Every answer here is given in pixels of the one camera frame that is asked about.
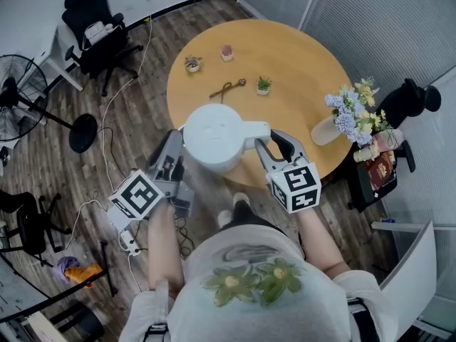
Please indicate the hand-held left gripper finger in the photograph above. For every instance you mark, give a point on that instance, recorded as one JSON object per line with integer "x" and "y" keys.
{"x": 172, "y": 144}

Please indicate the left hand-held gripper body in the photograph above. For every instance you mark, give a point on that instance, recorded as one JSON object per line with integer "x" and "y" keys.
{"x": 137, "y": 194}

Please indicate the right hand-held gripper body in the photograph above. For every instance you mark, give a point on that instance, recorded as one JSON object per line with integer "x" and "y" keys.
{"x": 294, "y": 187}

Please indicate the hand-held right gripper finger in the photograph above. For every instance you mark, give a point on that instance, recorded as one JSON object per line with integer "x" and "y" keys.
{"x": 294, "y": 148}
{"x": 267, "y": 160}

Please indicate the white electric kettle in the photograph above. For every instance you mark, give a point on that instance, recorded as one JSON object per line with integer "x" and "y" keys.
{"x": 217, "y": 137}

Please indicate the person's left forearm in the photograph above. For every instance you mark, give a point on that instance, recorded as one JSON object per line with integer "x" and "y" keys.
{"x": 164, "y": 251}

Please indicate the person's right forearm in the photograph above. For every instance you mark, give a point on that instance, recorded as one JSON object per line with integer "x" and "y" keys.
{"x": 320, "y": 244}

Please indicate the person's light shoe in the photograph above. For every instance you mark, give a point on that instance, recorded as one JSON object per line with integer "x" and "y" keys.
{"x": 242, "y": 198}
{"x": 224, "y": 218}

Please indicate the white power strip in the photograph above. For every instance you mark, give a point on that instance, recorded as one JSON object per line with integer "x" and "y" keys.
{"x": 130, "y": 243}

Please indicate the person's dark trousers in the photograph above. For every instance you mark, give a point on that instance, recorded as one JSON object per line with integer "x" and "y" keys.
{"x": 249, "y": 216}

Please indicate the blue and yellow flower bouquet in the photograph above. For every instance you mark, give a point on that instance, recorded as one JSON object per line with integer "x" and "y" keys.
{"x": 352, "y": 116}

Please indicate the small potted green plant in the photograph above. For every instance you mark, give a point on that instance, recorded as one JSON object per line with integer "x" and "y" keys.
{"x": 263, "y": 87}

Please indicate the black standing fan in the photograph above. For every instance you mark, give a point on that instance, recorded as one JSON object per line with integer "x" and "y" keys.
{"x": 83, "y": 134}

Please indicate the small potted plant thin leaves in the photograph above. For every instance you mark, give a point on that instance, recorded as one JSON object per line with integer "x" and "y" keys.
{"x": 193, "y": 64}

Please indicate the red gift box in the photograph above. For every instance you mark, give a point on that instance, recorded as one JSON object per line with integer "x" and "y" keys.
{"x": 381, "y": 171}

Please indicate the pink bag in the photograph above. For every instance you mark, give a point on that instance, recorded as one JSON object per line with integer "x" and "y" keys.
{"x": 386, "y": 139}

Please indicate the orange cloth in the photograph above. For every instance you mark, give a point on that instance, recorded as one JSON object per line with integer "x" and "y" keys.
{"x": 83, "y": 273}

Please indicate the purple cloth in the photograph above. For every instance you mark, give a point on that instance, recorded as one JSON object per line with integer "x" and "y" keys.
{"x": 66, "y": 264}

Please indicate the small potted red plant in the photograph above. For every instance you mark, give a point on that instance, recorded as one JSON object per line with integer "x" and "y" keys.
{"x": 227, "y": 52}

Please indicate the black mesh office chair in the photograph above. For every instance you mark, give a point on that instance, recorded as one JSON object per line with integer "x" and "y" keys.
{"x": 32, "y": 226}

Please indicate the black office chair with headrest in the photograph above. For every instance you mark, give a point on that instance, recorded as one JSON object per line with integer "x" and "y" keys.
{"x": 96, "y": 59}

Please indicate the black office chair with boxes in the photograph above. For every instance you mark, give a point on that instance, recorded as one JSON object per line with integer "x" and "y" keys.
{"x": 409, "y": 102}

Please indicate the person's white flower-print shirt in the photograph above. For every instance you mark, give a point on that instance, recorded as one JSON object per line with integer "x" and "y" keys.
{"x": 256, "y": 315}

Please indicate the white devices on chair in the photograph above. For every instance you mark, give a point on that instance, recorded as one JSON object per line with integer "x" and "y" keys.
{"x": 98, "y": 31}

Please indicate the white desk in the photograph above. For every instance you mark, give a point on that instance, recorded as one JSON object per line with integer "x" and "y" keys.
{"x": 60, "y": 59}

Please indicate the black stool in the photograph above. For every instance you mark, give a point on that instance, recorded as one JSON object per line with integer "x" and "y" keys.
{"x": 80, "y": 324}

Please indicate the white partition board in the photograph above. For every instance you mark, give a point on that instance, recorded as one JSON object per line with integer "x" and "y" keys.
{"x": 409, "y": 283}

